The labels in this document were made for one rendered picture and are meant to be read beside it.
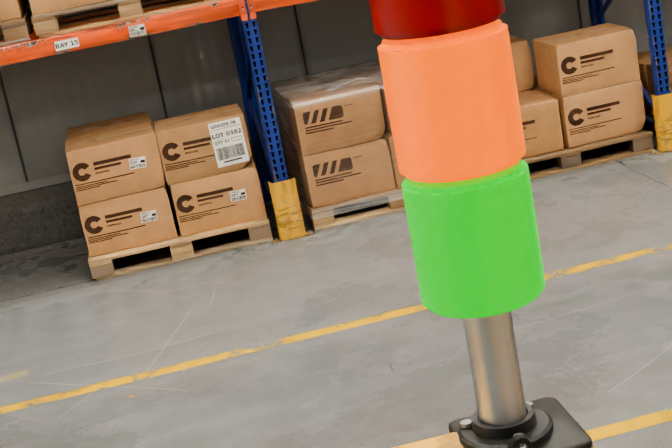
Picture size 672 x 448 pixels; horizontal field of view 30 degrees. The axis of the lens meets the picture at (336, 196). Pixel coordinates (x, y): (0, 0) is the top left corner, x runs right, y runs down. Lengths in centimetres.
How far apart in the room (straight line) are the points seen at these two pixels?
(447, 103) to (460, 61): 2
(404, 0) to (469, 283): 11
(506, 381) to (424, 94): 13
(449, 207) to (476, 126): 3
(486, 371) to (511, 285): 4
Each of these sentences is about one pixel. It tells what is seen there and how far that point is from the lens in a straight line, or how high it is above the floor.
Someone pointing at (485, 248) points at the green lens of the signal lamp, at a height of 219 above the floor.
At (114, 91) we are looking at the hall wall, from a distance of 940.
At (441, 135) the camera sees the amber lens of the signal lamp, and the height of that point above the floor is 223.
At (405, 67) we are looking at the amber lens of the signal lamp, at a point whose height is 226.
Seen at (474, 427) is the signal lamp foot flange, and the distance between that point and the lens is 53.
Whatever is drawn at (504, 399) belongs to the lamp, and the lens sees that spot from 52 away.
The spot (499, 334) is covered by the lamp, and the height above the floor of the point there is 215.
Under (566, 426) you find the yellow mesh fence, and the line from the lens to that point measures 53.
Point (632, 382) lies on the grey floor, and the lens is 551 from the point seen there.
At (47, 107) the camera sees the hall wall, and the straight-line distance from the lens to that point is 942.
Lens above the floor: 234
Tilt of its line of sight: 15 degrees down
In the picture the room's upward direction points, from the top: 11 degrees counter-clockwise
